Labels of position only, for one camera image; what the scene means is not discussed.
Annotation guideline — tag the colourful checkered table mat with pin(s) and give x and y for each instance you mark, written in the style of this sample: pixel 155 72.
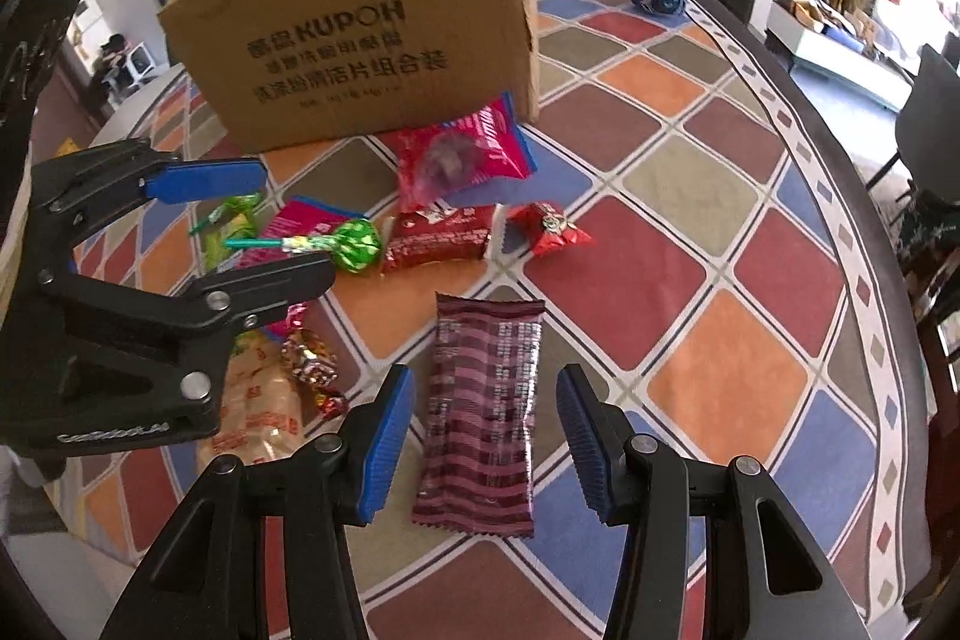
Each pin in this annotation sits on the colourful checkered table mat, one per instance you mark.
pixel 739 296

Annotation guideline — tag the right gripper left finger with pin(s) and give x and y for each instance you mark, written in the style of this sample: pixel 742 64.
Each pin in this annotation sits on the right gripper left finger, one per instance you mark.
pixel 340 479

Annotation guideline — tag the green lollipop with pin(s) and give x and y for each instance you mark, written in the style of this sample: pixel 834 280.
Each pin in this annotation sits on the green lollipop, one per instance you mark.
pixel 354 245

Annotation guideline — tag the brown cardboard box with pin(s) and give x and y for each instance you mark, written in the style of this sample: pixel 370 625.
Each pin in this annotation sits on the brown cardboard box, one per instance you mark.
pixel 285 72

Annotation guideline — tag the dark grey chair right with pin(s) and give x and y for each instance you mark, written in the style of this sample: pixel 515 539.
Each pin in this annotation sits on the dark grey chair right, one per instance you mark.
pixel 926 131

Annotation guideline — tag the maroon striped snack bar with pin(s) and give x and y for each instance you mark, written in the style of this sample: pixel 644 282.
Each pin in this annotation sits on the maroon striped snack bar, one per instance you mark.
pixel 478 455

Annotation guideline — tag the gold red candy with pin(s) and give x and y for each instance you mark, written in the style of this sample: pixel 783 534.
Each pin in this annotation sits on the gold red candy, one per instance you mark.
pixel 312 365

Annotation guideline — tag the dark red snack packet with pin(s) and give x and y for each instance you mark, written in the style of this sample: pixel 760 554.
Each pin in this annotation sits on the dark red snack packet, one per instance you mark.
pixel 439 234

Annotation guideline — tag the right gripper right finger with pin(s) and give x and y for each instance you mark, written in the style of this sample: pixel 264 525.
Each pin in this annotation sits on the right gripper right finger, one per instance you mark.
pixel 635 481

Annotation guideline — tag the beige cracker packet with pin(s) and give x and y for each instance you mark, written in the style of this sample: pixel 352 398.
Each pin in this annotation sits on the beige cracker packet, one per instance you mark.
pixel 260 414

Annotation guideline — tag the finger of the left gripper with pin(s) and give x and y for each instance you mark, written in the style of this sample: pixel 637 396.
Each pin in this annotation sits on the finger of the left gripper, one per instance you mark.
pixel 75 196
pixel 247 293

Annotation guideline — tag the small red candy packet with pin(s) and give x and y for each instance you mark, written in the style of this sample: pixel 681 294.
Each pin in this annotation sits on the small red candy packet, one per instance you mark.
pixel 547 229

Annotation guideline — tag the magenta snack packet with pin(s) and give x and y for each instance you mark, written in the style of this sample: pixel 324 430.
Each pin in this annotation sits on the magenta snack packet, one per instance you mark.
pixel 300 216

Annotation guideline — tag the light green snack packet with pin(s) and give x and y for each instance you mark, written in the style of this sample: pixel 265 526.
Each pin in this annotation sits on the light green snack packet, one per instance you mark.
pixel 234 218

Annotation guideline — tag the pink clear-window snack bag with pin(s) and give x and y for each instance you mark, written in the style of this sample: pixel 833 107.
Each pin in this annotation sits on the pink clear-window snack bag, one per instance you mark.
pixel 437 161

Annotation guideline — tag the white tv cabinet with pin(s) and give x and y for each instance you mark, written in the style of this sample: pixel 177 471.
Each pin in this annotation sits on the white tv cabinet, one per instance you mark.
pixel 883 72

